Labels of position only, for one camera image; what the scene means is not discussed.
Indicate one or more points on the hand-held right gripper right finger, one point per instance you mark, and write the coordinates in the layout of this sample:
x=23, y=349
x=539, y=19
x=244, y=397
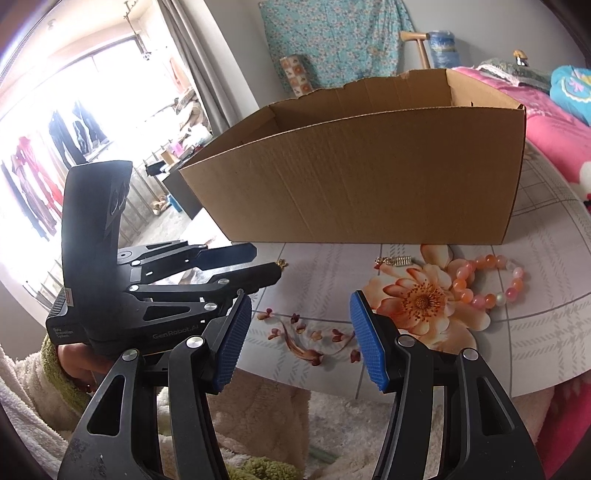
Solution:
x=371, y=346

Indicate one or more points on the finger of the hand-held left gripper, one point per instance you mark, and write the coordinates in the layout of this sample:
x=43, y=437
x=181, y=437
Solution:
x=221, y=256
x=254, y=276

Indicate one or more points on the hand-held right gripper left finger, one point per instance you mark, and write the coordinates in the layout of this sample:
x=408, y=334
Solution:
x=231, y=350

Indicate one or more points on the gold abacus charm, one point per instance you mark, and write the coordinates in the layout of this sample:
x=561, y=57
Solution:
x=402, y=261

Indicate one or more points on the brown cardboard box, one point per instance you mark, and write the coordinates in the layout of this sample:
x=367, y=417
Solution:
x=369, y=184

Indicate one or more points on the person's left forearm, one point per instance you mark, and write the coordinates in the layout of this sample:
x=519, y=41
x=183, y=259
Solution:
x=27, y=392

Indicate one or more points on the person's left hand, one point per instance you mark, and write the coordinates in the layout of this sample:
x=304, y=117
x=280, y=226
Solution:
x=78, y=364

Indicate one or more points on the black cabinet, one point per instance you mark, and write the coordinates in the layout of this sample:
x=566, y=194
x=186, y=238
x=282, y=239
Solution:
x=184, y=194

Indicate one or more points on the small blue container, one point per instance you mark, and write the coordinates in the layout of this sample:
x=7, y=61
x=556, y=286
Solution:
x=173, y=202

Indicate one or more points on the red hanging clothes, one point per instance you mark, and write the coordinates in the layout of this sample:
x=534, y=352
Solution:
x=32, y=184

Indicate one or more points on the dark hanging clothes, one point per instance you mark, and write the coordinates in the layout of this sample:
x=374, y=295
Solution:
x=78, y=129

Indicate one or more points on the floral plaid tablecloth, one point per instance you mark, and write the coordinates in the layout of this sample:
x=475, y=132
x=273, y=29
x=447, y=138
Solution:
x=531, y=332

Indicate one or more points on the orange patterned tall box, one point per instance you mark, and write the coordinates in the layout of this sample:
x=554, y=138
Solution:
x=298, y=76

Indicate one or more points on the grey curtain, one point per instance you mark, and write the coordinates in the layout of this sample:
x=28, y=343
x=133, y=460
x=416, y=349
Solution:
x=203, y=60

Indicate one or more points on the pink flower blanket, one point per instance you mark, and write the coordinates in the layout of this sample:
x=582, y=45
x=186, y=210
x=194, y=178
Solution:
x=554, y=124

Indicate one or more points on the grey lace cloth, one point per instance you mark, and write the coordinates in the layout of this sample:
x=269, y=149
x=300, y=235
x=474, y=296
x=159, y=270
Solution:
x=503, y=69

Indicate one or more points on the small brown-capped ornament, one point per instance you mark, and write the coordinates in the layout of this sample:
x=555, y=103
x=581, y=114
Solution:
x=521, y=59

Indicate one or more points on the light blue printed cloth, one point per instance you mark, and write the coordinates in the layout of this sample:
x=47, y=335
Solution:
x=572, y=87

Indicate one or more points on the teal floral wall cloth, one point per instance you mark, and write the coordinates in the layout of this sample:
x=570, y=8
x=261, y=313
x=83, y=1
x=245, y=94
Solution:
x=332, y=41

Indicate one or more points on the wooden t-shaped post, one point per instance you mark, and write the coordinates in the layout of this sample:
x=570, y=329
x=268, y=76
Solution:
x=408, y=36

